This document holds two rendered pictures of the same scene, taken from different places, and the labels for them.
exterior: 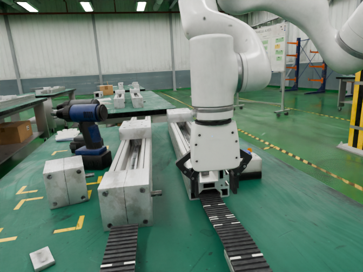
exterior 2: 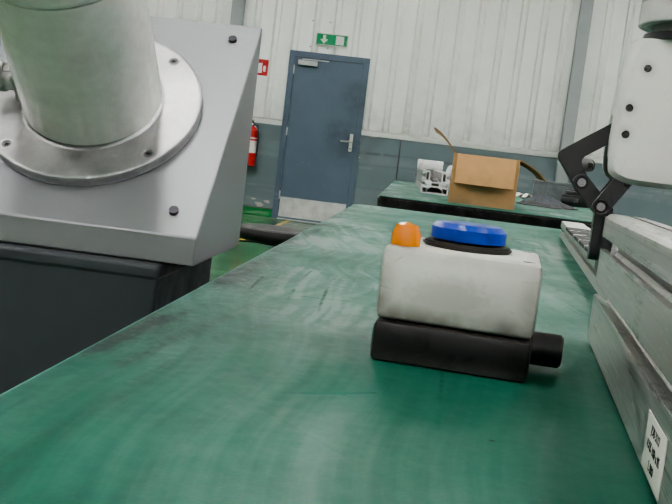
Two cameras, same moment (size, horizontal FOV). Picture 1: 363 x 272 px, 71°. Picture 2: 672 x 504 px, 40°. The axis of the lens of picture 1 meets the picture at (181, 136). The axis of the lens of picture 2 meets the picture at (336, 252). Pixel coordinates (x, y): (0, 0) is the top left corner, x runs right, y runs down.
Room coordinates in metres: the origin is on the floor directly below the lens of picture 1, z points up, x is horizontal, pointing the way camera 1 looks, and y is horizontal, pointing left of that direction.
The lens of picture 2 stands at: (1.20, -0.10, 0.88)
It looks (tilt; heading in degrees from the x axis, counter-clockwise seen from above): 6 degrees down; 196
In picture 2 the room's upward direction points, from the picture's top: 7 degrees clockwise
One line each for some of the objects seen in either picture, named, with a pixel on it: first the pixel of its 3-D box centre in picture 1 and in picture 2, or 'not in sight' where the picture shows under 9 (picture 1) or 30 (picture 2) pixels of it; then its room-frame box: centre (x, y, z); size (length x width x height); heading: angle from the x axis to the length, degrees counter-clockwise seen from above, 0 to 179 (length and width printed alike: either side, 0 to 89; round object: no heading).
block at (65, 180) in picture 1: (71, 179); not in sight; (0.63, 0.29, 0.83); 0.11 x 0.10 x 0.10; 113
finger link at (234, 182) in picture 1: (238, 176); (589, 222); (0.52, -0.12, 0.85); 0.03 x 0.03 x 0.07; 6
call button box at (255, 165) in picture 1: (240, 164); (475, 302); (0.70, -0.17, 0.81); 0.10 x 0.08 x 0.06; 96
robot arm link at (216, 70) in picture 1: (213, 70); not in sight; (0.52, -0.07, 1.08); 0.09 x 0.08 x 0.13; 93
